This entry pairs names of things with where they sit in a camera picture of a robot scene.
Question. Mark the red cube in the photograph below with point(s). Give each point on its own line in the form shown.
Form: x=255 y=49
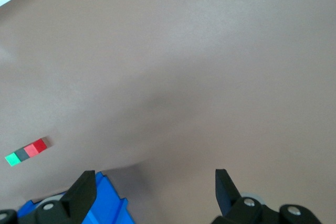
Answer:
x=36 y=147

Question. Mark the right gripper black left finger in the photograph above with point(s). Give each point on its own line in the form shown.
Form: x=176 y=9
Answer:
x=76 y=197

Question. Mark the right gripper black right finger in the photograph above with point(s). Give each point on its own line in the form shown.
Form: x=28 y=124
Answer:
x=228 y=195

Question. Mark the green cube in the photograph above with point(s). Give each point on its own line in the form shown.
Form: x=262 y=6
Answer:
x=12 y=160

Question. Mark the blue plastic storage bin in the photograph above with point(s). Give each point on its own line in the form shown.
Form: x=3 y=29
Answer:
x=110 y=203

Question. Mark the black cube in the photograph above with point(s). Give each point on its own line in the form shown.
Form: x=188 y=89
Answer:
x=21 y=154

